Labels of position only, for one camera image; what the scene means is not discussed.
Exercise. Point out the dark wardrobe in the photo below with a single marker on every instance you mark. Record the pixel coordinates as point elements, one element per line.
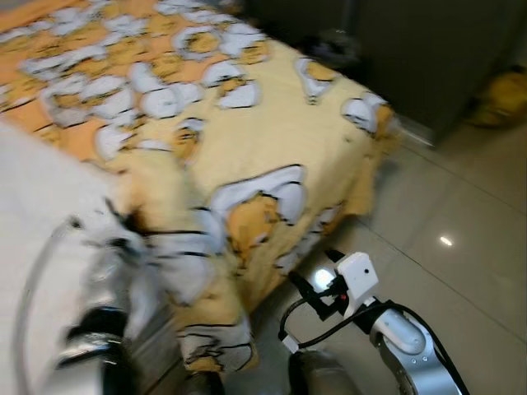
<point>412,49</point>

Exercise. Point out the grey robot legs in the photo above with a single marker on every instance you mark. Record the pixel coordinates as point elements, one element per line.
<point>321,374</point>

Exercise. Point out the black bin with clear bag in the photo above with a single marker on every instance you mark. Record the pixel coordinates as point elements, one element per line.
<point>339,49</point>

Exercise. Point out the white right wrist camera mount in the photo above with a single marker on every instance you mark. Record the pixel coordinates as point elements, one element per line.
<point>356,280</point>

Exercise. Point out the yellow egg cartoon blanket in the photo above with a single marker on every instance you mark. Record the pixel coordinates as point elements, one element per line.
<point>280,140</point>

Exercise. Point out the white quilted mattress cover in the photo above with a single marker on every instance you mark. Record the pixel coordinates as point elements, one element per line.
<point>41,181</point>

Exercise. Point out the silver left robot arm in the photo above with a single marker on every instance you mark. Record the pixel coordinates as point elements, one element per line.
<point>103,329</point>

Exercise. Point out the yellow bag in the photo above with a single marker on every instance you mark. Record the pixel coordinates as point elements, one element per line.
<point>502,99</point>

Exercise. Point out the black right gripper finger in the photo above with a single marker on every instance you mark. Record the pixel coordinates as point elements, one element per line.
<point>301,284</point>
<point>333,256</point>

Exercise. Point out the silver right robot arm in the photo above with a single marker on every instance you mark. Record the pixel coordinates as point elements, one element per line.
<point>412,346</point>

